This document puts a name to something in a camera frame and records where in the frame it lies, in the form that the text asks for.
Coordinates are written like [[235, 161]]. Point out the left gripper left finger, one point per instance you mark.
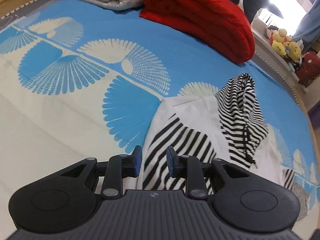
[[118, 168]]

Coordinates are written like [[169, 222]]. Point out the blue curtain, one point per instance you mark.
[[308, 29]]

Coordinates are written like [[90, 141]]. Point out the yellow plush toys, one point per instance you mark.
[[284, 45]]

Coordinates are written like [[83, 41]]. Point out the red folded blanket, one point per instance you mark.
[[220, 24]]

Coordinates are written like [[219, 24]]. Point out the dark teal shark plush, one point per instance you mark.
[[251, 7]]

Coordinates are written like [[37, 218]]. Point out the dark red plush cushion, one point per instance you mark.
[[309, 71]]

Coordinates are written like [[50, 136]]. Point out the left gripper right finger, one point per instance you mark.
[[190, 169]]

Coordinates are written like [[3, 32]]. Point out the blue fan-pattern bed sheet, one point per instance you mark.
[[80, 81]]

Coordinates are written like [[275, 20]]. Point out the striped hoodie with white vest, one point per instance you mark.
[[222, 123]]

